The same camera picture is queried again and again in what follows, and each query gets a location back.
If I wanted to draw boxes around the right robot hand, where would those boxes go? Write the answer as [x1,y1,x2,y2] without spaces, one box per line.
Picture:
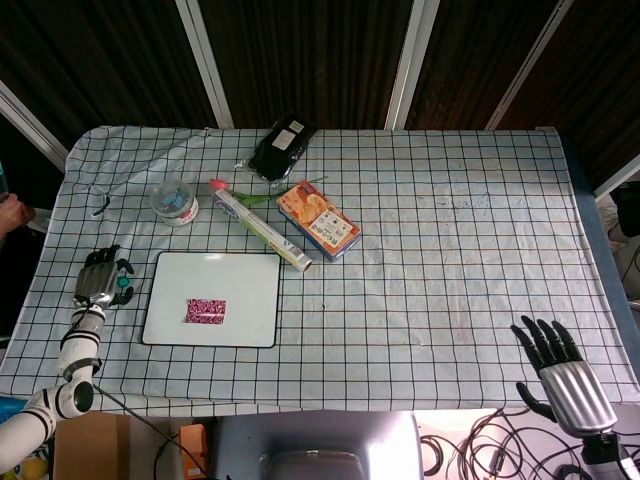
[509,314,618,439]

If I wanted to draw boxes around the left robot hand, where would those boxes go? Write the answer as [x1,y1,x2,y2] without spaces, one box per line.
[73,244,135,308]

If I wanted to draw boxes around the red patterned rectangular packet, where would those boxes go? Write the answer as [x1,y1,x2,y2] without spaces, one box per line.
[183,298,228,325]

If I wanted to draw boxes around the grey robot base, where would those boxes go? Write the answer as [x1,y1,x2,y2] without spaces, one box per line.
[208,410,424,480]

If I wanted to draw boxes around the white board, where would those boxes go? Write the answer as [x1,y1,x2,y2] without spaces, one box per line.
[141,251,283,349]

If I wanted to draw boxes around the clear plastic jar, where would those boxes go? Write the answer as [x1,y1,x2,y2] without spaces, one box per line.
[150,180,199,228]

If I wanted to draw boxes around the person's hand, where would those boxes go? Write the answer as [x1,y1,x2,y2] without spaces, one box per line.
[0,192,37,240]

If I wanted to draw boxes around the cling film roll box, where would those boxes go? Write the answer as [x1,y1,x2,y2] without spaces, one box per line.
[212,188,314,273]

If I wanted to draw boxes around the cardboard box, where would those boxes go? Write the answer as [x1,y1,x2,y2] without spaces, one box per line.
[52,412,132,480]

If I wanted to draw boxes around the pink artificial tulip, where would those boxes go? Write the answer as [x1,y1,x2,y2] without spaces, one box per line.
[208,175,329,207]

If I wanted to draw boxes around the orange device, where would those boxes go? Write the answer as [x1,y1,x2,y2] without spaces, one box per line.
[178,423,210,479]

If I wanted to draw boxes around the checkered tablecloth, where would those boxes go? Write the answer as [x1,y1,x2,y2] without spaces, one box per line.
[0,124,640,415]

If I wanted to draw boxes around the black packaged item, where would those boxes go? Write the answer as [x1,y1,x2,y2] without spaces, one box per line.
[237,112,318,184]

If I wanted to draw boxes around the orange biscuit box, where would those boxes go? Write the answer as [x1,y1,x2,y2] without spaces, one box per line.
[276,180,363,263]

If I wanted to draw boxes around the tangled black cables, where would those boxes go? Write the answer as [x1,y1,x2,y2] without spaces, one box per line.
[418,407,591,480]

